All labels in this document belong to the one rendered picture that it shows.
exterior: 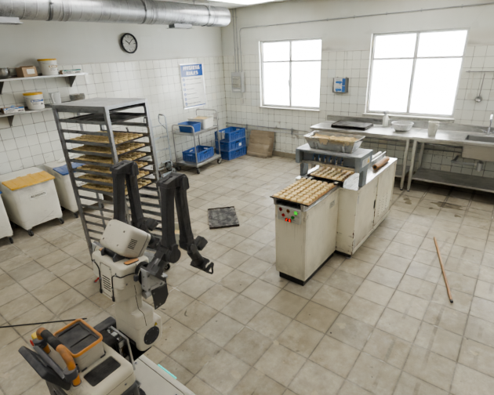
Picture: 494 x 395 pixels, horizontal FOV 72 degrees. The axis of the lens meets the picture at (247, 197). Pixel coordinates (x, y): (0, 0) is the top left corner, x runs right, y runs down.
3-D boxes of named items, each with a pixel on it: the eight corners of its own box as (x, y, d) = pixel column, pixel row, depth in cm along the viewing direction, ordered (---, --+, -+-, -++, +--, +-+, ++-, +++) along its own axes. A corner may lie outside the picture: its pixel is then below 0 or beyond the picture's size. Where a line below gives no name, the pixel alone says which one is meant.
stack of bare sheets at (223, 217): (239, 226, 462) (239, 223, 461) (209, 229, 458) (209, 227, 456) (234, 208, 517) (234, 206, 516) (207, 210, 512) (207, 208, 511)
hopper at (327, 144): (315, 143, 386) (316, 130, 381) (364, 149, 354) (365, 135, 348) (303, 148, 366) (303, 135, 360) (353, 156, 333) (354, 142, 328)
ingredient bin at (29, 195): (28, 239, 454) (10, 185, 424) (9, 227, 490) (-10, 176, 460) (68, 223, 493) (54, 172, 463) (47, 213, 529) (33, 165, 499)
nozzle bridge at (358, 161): (309, 169, 406) (310, 141, 393) (369, 180, 364) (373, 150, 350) (295, 178, 382) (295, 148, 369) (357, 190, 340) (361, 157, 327)
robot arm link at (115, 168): (106, 161, 188) (117, 163, 182) (128, 158, 199) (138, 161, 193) (108, 236, 200) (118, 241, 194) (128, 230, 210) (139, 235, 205)
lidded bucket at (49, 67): (55, 74, 498) (51, 58, 489) (63, 74, 484) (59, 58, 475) (38, 75, 480) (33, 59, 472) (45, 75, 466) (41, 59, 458)
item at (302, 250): (308, 247, 405) (310, 175, 370) (335, 256, 385) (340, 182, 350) (275, 277, 355) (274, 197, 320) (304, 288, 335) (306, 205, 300)
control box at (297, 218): (279, 217, 325) (279, 204, 320) (301, 223, 311) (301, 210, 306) (277, 219, 322) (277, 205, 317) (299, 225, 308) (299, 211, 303)
